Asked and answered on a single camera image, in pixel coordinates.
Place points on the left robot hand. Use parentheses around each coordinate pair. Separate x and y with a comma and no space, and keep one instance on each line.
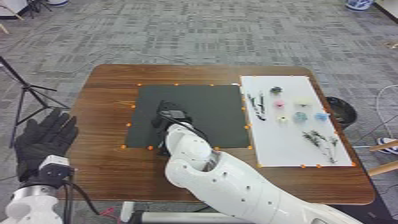
(46,140)

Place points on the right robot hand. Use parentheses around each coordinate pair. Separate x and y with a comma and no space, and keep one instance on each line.
(167,107)

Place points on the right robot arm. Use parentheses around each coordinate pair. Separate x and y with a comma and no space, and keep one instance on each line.
(236,186)

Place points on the dark mat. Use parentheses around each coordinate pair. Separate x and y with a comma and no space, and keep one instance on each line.
(201,110)

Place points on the black tripod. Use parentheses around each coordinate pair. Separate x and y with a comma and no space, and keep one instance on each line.
(27,96)

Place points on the pink flower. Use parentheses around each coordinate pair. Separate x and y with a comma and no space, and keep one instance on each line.
(279,104)

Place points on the dark blue flower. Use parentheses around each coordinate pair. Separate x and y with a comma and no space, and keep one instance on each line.
(275,89)

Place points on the white flower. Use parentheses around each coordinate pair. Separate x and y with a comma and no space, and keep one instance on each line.
(283,119)

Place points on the white sheet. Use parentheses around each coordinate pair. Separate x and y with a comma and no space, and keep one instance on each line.
(290,133)

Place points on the light blue flower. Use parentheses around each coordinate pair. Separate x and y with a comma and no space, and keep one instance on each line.
(300,116)

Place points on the yellow flower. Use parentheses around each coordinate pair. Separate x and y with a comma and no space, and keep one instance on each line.
(304,101)

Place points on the black bin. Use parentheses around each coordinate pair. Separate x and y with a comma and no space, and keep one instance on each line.
(341,111)

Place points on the blue and white vase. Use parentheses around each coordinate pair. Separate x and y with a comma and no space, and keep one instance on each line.
(359,4)
(57,2)

